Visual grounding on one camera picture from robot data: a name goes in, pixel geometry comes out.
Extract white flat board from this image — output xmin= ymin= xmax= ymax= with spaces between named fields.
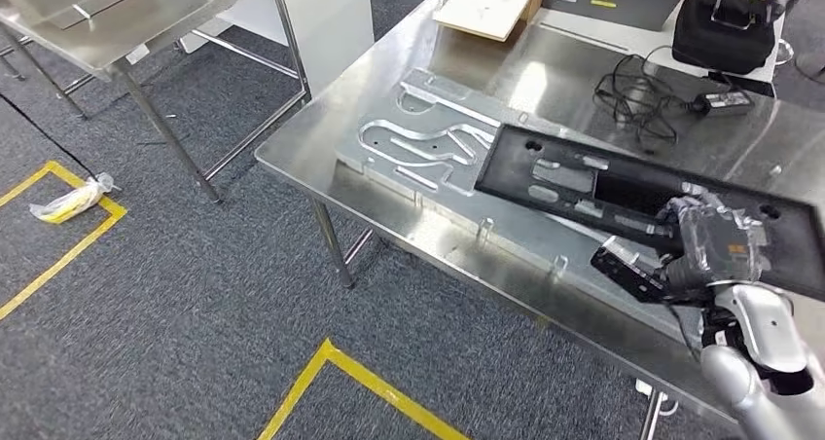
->
xmin=534 ymin=5 xmax=784 ymax=85

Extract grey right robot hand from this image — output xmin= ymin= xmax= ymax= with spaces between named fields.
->
xmin=657 ymin=188 xmax=771 ymax=290

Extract stainless steel workbench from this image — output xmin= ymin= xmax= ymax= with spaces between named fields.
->
xmin=254 ymin=0 xmax=825 ymax=440

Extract black power adapter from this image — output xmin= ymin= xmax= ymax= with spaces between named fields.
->
xmin=693 ymin=89 xmax=755 ymax=117

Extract white cabinet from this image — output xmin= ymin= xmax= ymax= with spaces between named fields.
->
xmin=180 ymin=0 xmax=376 ymax=96

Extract white foam sheet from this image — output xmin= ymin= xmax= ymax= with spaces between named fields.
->
xmin=433 ymin=0 xmax=536 ymax=43

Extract thin black cable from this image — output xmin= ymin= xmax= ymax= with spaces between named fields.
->
xmin=0 ymin=92 xmax=101 ymax=182

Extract aluminium grooved jig plate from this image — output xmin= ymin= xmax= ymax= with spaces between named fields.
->
xmin=335 ymin=67 xmax=517 ymax=201

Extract black plastic plate frame part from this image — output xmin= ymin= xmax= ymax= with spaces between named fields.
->
xmin=473 ymin=124 xmax=825 ymax=303

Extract stainless steel table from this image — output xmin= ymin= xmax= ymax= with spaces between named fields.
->
xmin=0 ymin=0 xmax=312 ymax=206

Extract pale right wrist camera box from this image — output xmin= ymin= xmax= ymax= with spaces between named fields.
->
xmin=590 ymin=236 xmax=675 ymax=306

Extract yellow floor tape square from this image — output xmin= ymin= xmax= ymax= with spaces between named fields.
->
xmin=0 ymin=161 xmax=128 ymax=322
xmin=257 ymin=339 xmax=472 ymax=440

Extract black carry bag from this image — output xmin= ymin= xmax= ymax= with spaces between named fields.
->
xmin=671 ymin=0 xmax=779 ymax=77

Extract black adapter cable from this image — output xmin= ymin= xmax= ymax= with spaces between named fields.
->
xmin=592 ymin=45 xmax=713 ymax=156

